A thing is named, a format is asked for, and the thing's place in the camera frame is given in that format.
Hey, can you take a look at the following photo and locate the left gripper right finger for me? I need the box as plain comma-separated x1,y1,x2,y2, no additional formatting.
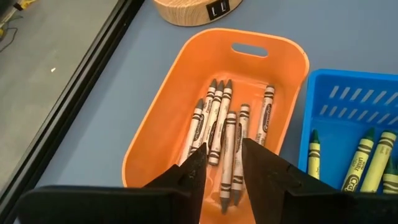
242,138,398,224

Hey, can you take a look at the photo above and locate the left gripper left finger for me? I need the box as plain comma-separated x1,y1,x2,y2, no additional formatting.
17,143,208,224

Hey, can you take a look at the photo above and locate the yellow-green crayon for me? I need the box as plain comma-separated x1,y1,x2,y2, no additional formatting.
307,129,322,180
359,130,398,194
381,157,398,195
340,127,376,192

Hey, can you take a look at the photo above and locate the gray crayon white wrapper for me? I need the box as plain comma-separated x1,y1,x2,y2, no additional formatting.
254,85,276,147
179,98,205,165
200,80,225,149
219,111,238,215
207,79,234,166
190,78,218,153

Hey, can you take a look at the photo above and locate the white marker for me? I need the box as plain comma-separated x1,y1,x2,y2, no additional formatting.
231,103,251,207

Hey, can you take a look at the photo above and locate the blue plastic bin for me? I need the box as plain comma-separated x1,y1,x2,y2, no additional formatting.
297,68,398,195

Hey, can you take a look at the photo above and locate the blue table mat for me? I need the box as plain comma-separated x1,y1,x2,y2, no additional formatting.
14,0,398,224

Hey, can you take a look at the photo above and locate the orange plastic bin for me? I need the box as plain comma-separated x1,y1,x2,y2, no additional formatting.
121,27,310,224

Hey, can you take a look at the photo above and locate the white lamp wooden base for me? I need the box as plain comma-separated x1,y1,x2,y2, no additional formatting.
153,0,244,27

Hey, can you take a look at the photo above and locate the black metal table frame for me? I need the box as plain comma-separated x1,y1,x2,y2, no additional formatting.
0,0,146,218

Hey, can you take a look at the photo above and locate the yellow floor cable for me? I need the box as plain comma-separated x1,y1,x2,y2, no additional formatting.
12,0,37,11

